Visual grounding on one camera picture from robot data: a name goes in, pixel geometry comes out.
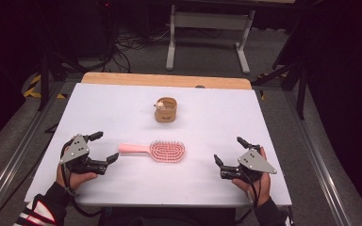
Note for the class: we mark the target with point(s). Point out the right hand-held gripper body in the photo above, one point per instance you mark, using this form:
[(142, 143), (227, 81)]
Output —
[(254, 163)]

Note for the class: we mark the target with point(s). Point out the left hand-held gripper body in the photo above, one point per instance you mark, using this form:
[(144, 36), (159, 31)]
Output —
[(77, 150)]

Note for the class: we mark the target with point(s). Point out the pink hairbrush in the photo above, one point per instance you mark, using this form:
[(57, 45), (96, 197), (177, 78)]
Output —
[(166, 151)]

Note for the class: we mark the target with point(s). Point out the brown round holder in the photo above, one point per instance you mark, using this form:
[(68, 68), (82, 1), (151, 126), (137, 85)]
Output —
[(166, 114)]

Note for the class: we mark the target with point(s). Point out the person's right hand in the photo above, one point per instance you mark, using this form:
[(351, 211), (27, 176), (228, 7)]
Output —
[(264, 188)]

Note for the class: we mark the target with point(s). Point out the person's left hand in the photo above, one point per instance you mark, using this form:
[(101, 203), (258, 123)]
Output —
[(75, 180)]

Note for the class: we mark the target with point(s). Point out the yellow black floor tape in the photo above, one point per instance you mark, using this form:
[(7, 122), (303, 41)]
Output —
[(33, 88), (261, 94)]

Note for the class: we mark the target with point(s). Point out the white table board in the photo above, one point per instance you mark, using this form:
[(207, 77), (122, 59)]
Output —
[(169, 182)]

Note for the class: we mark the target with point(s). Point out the small cream animal figure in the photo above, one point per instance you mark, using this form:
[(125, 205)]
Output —
[(159, 105)]

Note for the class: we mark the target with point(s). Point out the black tripod stand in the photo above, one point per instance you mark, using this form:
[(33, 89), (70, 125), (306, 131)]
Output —
[(44, 81), (301, 94)]

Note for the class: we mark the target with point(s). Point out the person's dark lap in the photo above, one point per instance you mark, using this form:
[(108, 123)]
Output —
[(169, 218)]

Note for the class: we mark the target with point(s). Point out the wooden table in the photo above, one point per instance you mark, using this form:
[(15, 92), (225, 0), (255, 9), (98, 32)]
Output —
[(163, 80)]

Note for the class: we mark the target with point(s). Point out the aluminium floor rail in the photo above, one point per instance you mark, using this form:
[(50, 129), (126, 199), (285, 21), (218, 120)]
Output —
[(15, 160), (320, 169)]

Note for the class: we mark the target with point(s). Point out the grey metal stand frame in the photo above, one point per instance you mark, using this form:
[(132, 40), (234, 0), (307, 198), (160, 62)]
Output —
[(210, 21)]

